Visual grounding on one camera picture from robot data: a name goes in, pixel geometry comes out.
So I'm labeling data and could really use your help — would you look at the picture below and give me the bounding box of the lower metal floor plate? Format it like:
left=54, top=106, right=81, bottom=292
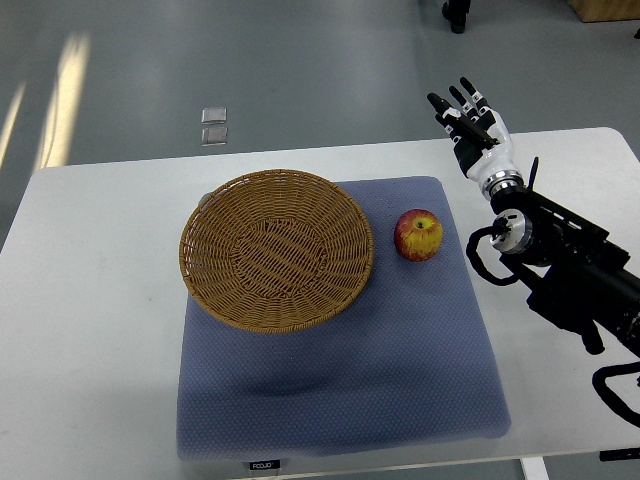
left=201, top=126, right=228, bottom=147

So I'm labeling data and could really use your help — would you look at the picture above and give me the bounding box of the black cable loop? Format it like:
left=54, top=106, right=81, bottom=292
left=591, top=361, right=640, bottom=427

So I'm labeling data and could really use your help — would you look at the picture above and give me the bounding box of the blue grey cushion mat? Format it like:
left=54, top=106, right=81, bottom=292
left=177, top=176, right=511, bottom=462

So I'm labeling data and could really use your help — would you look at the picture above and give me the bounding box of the metal floor plate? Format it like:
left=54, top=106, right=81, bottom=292
left=201, top=106, right=227, bottom=125
left=201, top=126, right=228, bottom=147

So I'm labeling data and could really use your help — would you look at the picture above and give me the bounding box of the black chair base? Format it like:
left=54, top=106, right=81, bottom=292
left=441, top=0, right=471, bottom=34

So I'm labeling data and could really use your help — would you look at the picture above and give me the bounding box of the wooden box corner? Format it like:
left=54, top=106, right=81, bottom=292
left=567, top=0, right=639, bottom=23

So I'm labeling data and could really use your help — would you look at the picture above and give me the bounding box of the brown wicker basket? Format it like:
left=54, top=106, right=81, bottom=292
left=179, top=169, right=374, bottom=334

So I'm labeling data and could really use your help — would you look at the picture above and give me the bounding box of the upper metal floor plate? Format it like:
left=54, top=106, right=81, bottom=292
left=201, top=106, right=227, bottom=125

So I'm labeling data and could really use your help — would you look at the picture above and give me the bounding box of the red yellow apple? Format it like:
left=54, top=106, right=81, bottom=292
left=394, top=209, right=444, bottom=262

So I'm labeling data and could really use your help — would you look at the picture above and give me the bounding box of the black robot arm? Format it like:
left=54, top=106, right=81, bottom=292
left=466, top=168, right=639, bottom=355

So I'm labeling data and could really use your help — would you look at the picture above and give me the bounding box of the black table bracket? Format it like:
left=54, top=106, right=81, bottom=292
left=599, top=448, right=640, bottom=462

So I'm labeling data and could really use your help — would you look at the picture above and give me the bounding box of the black label tag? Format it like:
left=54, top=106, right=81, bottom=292
left=246, top=459, right=281, bottom=471

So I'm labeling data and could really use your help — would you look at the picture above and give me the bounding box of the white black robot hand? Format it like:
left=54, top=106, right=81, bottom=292
left=426, top=77, right=524, bottom=199

